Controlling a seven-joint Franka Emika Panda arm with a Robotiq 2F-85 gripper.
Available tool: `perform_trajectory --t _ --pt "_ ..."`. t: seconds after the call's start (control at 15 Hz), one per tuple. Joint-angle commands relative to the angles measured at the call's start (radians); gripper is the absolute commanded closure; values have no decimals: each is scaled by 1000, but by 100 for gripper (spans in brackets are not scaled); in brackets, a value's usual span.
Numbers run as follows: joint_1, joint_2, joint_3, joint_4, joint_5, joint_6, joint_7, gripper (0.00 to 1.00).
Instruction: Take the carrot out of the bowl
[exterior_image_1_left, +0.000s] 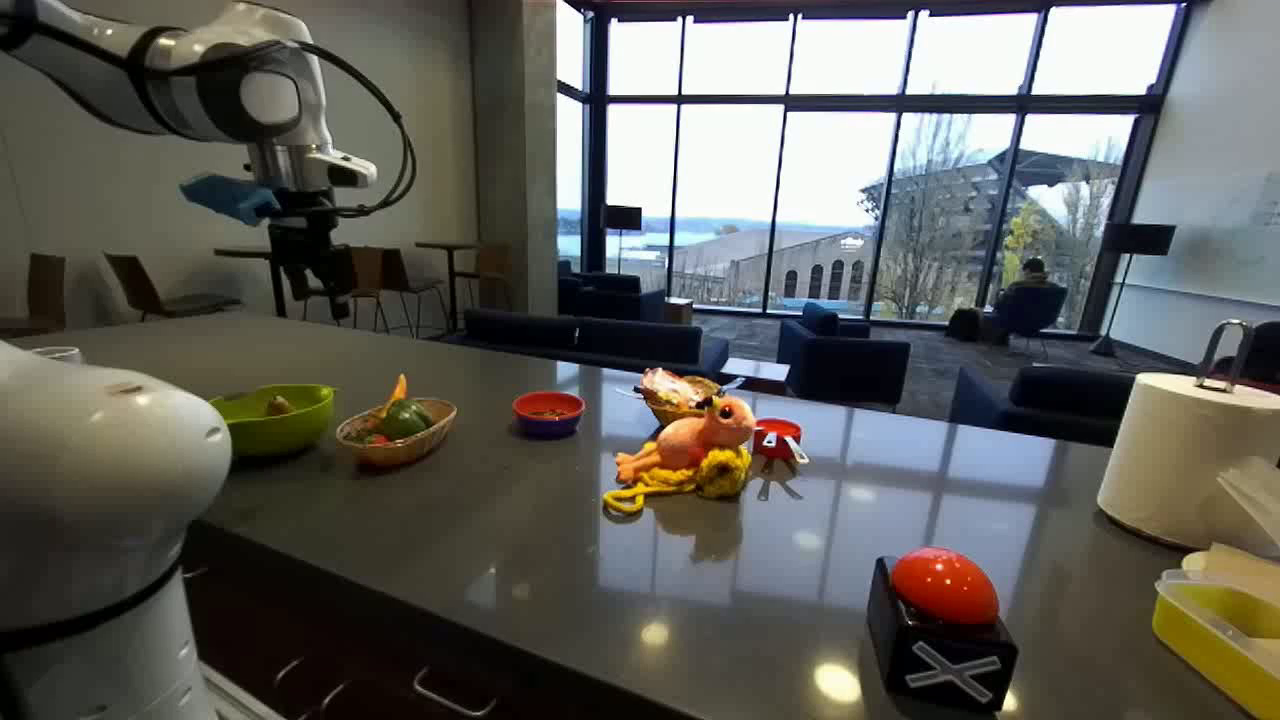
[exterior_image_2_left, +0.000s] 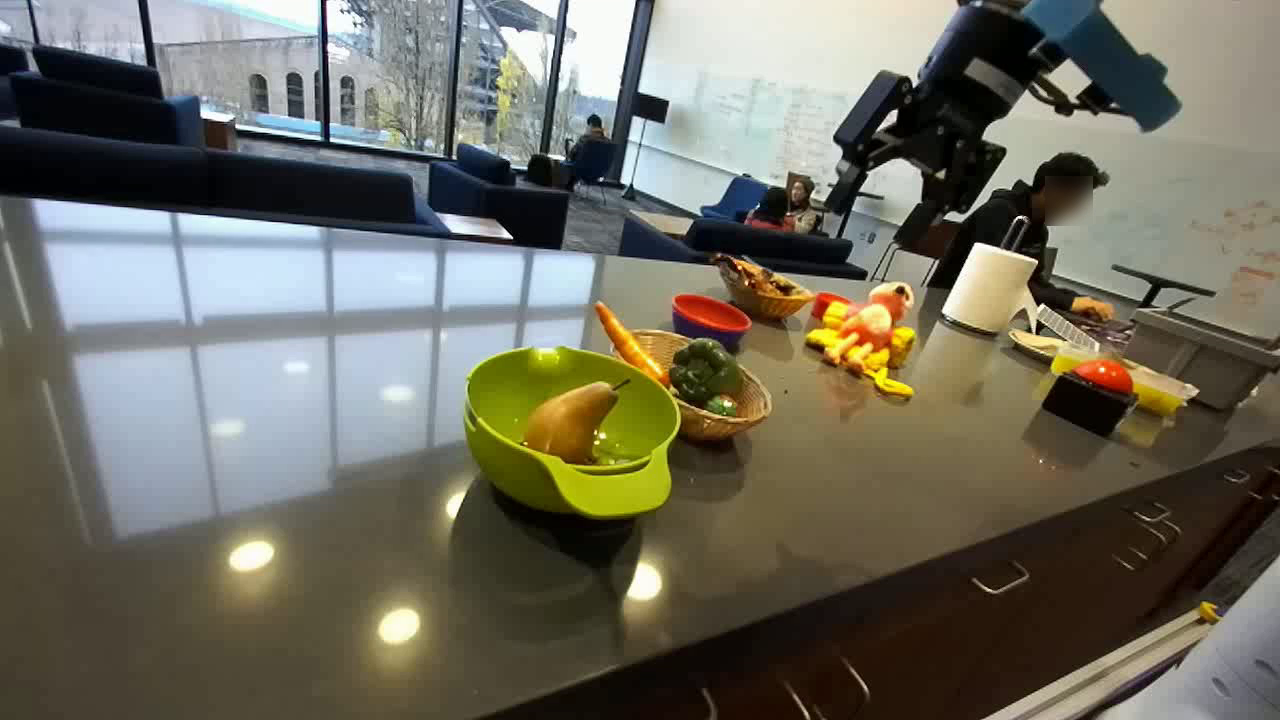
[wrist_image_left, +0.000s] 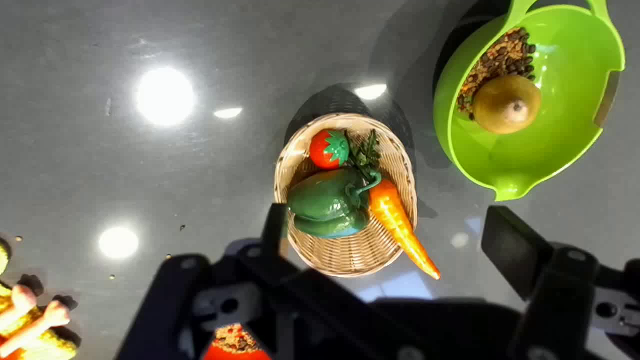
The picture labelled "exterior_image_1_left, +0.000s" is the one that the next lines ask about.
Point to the dark sofa with low back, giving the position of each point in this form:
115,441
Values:
1055,403

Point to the yellow plastic container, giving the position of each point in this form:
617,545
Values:
1221,642

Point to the long dark blue sofa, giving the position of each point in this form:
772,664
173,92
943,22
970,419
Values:
586,340

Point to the dark blue armchair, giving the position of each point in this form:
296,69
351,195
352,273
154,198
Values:
841,356

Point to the small red purple bowl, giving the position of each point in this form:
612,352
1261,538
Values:
549,412

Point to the orange toy carrot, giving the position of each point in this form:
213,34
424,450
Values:
399,389

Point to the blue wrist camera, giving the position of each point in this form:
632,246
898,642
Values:
232,203

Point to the black box red top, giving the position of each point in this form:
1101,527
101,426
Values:
932,652

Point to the seated person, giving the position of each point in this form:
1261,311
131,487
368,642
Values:
1028,285

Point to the black speaker on stand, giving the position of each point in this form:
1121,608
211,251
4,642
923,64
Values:
1146,241

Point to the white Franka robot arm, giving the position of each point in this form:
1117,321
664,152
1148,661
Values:
95,480

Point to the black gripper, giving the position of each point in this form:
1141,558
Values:
305,241

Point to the orange plush toy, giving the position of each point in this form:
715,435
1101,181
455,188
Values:
691,441

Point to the small brown toy piece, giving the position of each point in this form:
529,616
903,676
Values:
278,403

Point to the green plastic bowl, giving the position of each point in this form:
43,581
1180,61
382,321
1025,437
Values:
283,426

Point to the tall dark bar table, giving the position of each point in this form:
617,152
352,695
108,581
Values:
255,252

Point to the small black monitor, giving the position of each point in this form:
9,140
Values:
620,216

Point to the red dome push button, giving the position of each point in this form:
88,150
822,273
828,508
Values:
945,584

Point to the metal paper towel holder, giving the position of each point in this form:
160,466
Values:
1224,351

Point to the white paper towel roll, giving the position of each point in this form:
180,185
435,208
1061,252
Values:
1172,457

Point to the dark low coffee table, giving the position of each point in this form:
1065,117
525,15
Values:
754,368

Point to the green toy vegetable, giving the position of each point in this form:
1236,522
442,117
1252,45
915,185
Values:
406,420

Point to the tan yellow plush toy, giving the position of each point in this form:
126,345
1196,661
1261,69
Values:
669,394

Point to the small red white toy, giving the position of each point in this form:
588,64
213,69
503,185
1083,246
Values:
778,437

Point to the small tall side table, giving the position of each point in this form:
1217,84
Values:
445,264

